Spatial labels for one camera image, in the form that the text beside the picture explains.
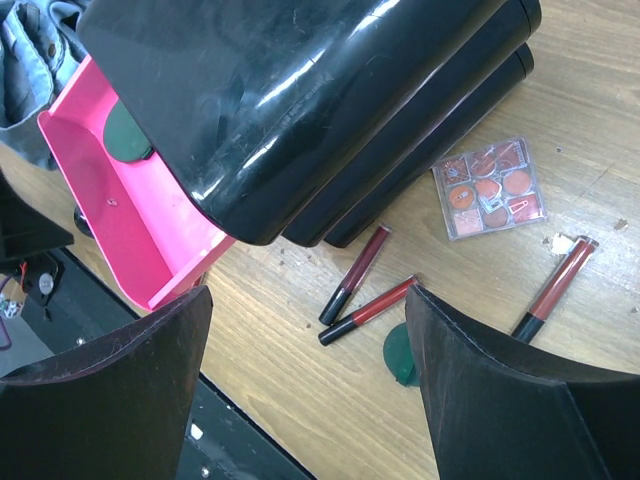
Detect black drawer organizer box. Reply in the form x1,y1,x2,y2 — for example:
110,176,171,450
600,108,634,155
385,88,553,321
78,1,541,246

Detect square clear blush palette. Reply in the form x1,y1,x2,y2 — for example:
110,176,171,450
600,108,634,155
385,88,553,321
432,137,547,241

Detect bright red lip gloss tube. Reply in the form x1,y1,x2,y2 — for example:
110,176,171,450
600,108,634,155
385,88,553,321
318,275,420,346

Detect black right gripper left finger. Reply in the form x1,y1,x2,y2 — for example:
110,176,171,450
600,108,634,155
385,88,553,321
1,286,213,479

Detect green round compact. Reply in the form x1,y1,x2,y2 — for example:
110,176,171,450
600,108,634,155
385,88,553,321
103,100,153,163
383,323,419,387

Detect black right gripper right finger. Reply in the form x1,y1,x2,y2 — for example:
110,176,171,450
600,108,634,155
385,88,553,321
405,285,639,479

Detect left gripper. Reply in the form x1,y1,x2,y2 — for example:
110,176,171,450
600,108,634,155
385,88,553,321
1,174,74,307

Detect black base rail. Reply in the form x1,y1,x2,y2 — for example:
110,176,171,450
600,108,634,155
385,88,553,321
1,250,310,479

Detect red lip gloss tube right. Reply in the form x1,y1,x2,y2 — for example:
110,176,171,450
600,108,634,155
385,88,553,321
511,235,599,343

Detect pink drawer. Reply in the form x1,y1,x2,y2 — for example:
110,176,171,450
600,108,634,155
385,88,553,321
38,58,235,311

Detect dark red lip gloss tube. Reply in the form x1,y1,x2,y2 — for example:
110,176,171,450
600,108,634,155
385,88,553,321
319,225,392,326

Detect blue denim jeans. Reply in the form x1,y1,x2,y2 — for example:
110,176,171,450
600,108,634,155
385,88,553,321
1,1,90,170

